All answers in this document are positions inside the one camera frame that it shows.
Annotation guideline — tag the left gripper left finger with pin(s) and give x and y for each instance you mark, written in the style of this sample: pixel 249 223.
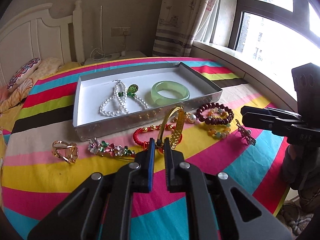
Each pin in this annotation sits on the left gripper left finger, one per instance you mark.
pixel 143 178

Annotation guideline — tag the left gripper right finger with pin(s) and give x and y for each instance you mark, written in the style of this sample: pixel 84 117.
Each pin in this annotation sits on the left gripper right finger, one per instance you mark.
pixel 172 159

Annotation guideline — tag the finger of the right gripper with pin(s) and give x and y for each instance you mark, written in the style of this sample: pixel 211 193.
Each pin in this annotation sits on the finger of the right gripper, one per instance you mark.
pixel 276 125
pixel 281 113

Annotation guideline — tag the gold bangle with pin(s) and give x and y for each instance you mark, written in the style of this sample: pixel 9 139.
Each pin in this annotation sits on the gold bangle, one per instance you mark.
pixel 176 129

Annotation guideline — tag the silver pink brooch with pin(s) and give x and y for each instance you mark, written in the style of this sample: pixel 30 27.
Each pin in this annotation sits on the silver pink brooch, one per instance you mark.
pixel 245 134

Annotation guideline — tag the pearl earrings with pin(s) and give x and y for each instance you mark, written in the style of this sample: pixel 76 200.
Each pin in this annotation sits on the pearl earrings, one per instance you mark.
pixel 188 117

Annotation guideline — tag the enamel flower hair clip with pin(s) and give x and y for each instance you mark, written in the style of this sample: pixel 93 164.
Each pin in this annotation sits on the enamel flower hair clip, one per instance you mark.
pixel 110 150

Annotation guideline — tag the white pearl necklace green pendant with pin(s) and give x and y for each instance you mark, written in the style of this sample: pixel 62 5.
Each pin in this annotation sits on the white pearl necklace green pendant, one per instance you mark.
pixel 120 94

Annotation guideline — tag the green jade bangle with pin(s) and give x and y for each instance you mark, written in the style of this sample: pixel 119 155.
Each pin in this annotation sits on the green jade bangle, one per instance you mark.
pixel 169 92

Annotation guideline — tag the right plaid sleeve forearm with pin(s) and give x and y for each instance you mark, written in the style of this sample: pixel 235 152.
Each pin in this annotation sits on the right plaid sleeve forearm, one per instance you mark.
pixel 296 215

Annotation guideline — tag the grey gloved right hand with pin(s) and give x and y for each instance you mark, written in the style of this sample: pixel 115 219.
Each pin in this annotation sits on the grey gloved right hand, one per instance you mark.
pixel 301 167

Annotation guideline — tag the grey shallow cardboard box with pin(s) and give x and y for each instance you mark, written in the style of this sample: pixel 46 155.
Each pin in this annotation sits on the grey shallow cardboard box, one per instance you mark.
pixel 93 89

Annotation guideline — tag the colourful striped bed sheet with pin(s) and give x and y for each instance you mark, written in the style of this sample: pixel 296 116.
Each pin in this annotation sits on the colourful striped bed sheet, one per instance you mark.
pixel 44 160

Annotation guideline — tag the white bedside table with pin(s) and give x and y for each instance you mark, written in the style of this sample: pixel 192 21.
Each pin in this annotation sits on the white bedside table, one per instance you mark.
pixel 118 56

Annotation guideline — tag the white slim desk lamp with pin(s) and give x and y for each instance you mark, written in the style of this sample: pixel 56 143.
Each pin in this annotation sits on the white slim desk lamp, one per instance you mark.
pixel 101 32

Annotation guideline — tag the striped patterned curtain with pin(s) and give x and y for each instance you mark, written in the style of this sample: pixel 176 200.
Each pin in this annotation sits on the striped patterned curtain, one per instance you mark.
pixel 179 23

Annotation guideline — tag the yellow patterned pillow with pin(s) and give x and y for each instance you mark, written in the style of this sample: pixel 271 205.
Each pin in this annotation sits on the yellow patterned pillow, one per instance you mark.
pixel 46 68

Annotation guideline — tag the embroidered round cushion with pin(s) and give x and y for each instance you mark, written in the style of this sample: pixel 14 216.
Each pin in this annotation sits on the embroidered round cushion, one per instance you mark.
pixel 23 73

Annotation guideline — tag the white bed headboard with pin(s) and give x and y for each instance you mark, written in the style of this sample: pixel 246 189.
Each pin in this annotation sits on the white bed headboard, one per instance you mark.
pixel 34 33

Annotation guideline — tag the dark window frame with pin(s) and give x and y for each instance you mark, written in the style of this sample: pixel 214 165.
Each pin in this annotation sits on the dark window frame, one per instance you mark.
pixel 298 19

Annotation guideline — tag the wall socket panel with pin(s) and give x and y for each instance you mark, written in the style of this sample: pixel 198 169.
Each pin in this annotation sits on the wall socket panel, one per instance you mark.
pixel 120 31

